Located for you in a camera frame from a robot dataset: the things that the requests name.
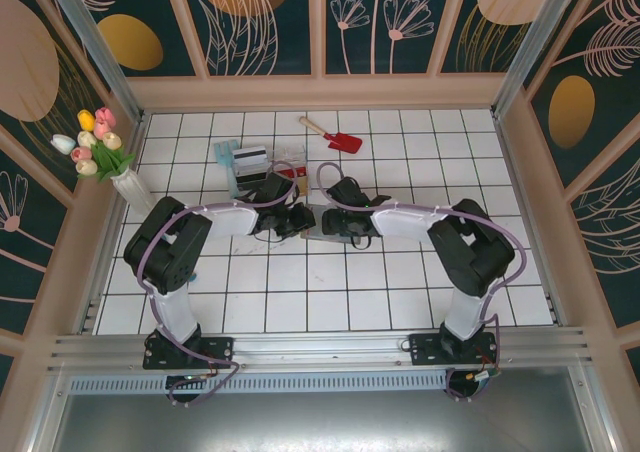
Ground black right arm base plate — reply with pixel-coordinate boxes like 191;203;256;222
408;329;500;368

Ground slotted grey cable duct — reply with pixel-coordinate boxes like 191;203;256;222
67;371;451;394

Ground red toy shovel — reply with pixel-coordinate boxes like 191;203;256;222
298;115;363;155

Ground light blue toy rake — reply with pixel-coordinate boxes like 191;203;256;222
213;140;242;202

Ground aluminium mounting rail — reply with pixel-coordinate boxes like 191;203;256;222
47;326;594;374

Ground tulip bouquet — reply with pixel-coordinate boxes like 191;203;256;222
71;106;136;182

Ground grey card holder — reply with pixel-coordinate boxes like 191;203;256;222
299;202;374;247

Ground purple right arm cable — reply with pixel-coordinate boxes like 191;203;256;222
315;160;529;403

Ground white ribbed vase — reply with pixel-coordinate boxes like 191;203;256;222
111;167;157;214

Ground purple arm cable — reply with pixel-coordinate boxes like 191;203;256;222
137;159;301;409
315;160;529;403

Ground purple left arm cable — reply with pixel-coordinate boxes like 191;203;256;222
137;159;301;409

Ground white magnetic stripe card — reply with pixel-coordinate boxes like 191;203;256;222
233;145;269;170

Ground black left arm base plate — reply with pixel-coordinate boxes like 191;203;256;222
142;334;236;371

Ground clear acrylic card organizer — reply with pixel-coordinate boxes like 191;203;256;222
230;144;313;208

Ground aluminium frame post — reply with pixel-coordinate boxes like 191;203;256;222
42;0;146;126
492;0;596;118

